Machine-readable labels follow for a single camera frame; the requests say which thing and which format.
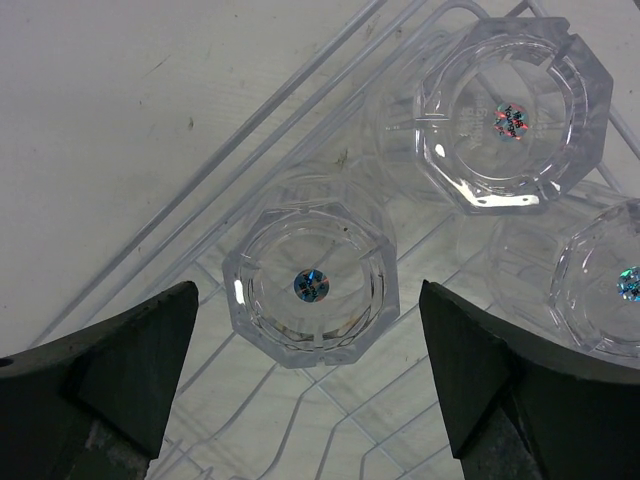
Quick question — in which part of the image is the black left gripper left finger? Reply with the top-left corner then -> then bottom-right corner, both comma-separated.
1,281 -> 199,479

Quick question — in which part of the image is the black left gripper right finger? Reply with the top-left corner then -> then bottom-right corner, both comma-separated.
419,281 -> 639,479

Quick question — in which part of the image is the clear dish rack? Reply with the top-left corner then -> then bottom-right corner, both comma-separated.
33,1 -> 639,479

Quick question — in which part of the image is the clear glass cup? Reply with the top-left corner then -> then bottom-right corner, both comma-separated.
486,199 -> 639,367
222,174 -> 400,369
361,17 -> 613,216

